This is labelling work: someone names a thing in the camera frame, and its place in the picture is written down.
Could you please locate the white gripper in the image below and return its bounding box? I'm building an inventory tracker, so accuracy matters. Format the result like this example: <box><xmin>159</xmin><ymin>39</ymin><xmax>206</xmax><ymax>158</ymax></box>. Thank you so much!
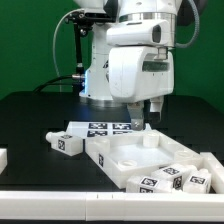
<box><xmin>109</xmin><ymin>46</ymin><xmax>174</xmax><ymax>130</ymax></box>

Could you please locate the white square tabletop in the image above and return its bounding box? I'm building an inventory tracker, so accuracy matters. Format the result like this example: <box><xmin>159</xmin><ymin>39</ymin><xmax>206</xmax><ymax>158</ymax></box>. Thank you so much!
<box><xmin>86</xmin><ymin>130</ymin><xmax>203</xmax><ymax>189</ymax></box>

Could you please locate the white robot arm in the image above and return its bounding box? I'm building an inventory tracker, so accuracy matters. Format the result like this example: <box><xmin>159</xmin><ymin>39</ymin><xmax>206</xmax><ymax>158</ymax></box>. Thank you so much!
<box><xmin>74</xmin><ymin>0</ymin><xmax>208</xmax><ymax>130</ymax></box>

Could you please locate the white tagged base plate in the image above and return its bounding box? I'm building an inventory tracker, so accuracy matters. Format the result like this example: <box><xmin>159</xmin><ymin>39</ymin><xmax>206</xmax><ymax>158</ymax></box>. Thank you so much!
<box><xmin>64</xmin><ymin>121</ymin><xmax>153</xmax><ymax>138</ymax></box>

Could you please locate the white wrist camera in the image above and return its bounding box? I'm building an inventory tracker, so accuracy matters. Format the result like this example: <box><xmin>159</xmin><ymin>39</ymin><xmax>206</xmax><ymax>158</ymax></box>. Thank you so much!
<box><xmin>106</xmin><ymin>19</ymin><xmax>171</xmax><ymax>46</ymax></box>

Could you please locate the grey braided cable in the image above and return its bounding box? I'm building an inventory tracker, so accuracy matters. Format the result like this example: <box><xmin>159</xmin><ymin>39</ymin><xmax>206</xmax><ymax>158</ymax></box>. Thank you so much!
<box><xmin>175</xmin><ymin>0</ymin><xmax>201</xmax><ymax>50</ymax></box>

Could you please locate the white right fence rail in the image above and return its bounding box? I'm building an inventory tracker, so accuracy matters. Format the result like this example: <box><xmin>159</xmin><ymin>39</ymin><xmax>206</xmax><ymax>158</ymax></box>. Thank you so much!
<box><xmin>201</xmin><ymin>152</ymin><xmax>224</xmax><ymax>194</ymax></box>

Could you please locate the white fence rail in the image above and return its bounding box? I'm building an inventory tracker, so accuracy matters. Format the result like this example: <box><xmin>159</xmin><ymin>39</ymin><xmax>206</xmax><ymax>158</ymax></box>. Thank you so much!
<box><xmin>0</xmin><ymin>148</ymin><xmax>7</xmax><ymax>174</ymax></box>
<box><xmin>201</xmin><ymin>152</ymin><xmax>224</xmax><ymax>194</ymax></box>
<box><xmin>0</xmin><ymin>191</ymin><xmax>224</xmax><ymax>222</ymax></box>

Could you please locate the black cable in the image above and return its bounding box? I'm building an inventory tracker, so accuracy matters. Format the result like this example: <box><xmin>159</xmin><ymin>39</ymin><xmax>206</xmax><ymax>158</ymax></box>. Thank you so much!
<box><xmin>32</xmin><ymin>75</ymin><xmax>84</xmax><ymax>93</ymax></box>

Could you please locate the white cable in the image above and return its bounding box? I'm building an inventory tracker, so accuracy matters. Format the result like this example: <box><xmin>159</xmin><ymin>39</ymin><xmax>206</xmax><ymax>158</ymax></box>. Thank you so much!
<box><xmin>52</xmin><ymin>8</ymin><xmax>84</xmax><ymax>93</ymax></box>

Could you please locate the white left fence rail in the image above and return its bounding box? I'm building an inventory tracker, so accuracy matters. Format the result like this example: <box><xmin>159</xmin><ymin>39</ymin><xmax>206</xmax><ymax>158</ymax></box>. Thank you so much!
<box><xmin>0</xmin><ymin>148</ymin><xmax>7</xmax><ymax>174</ymax></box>

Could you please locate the white front fence rail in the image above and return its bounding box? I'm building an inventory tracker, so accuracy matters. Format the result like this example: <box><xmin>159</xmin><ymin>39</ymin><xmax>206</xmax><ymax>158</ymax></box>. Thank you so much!
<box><xmin>0</xmin><ymin>191</ymin><xmax>224</xmax><ymax>222</ymax></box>

